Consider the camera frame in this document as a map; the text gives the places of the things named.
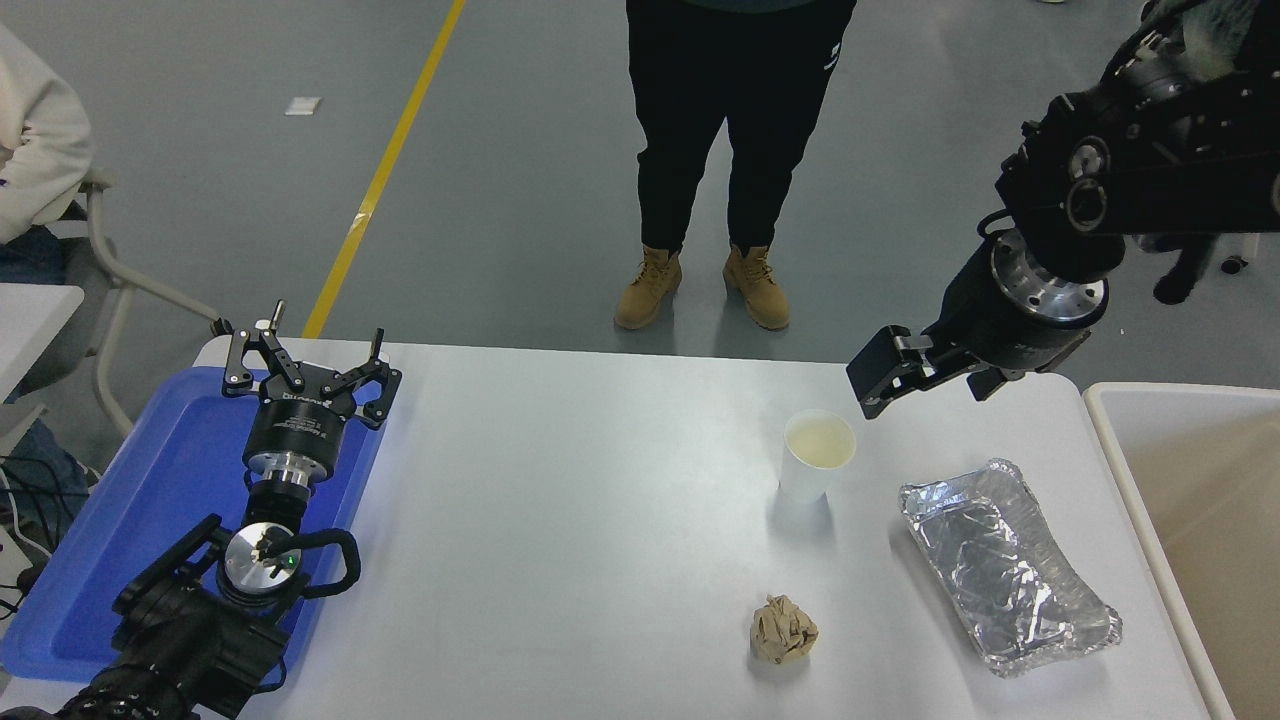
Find seated person beside small table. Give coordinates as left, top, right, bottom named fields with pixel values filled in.
left=0, top=25, right=96, bottom=501

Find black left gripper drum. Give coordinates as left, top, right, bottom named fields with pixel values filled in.
left=242, top=384, right=359, bottom=471

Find grey frame chair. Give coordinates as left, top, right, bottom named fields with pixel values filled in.
left=60, top=165, right=236, bottom=441

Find seated person on wheeled chair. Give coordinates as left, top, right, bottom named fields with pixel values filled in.
left=1140, top=0, right=1263, bottom=81

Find small white side table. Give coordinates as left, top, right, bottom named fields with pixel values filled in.
left=0, top=283, right=87, bottom=456

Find white paper cup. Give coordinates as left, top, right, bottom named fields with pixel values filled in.
left=779, top=409, right=858, bottom=505

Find crumpled tan paper ball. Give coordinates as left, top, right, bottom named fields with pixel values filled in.
left=750, top=595, right=819, bottom=666

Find blue plastic tray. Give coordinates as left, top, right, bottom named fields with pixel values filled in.
left=0, top=365, right=387, bottom=686

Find white wheeled chair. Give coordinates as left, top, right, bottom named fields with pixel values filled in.
left=1218, top=232, right=1263, bottom=279

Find large pale bin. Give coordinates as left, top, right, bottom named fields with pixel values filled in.
left=1084, top=382, right=1280, bottom=720

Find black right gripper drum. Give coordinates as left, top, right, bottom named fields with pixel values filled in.
left=934, top=245, right=1093, bottom=377

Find standing person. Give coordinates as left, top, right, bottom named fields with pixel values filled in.
left=613, top=0, right=858, bottom=332

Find black floor cables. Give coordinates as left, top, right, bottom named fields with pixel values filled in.
left=0, top=455, right=63, bottom=621

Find silver foil tray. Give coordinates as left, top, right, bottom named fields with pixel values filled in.
left=898, top=458, right=1124, bottom=679

